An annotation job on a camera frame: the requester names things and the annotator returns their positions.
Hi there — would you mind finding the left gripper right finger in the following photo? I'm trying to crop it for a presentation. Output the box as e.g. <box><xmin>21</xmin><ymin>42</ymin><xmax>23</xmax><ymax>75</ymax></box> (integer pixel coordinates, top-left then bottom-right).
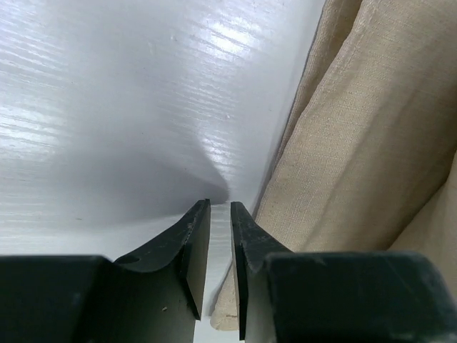
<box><xmin>230</xmin><ymin>202</ymin><xmax>296</xmax><ymax>340</ymax></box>

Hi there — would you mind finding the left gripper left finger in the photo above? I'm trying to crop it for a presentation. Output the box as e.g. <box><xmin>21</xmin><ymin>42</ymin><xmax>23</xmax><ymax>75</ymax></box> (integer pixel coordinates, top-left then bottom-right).
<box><xmin>115</xmin><ymin>199</ymin><xmax>211</xmax><ymax>320</ymax></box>

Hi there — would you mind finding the beige cloth napkin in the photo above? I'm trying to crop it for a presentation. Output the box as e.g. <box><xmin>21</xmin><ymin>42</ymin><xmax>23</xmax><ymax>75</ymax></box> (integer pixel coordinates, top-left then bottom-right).
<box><xmin>209</xmin><ymin>0</ymin><xmax>457</xmax><ymax>332</ymax></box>

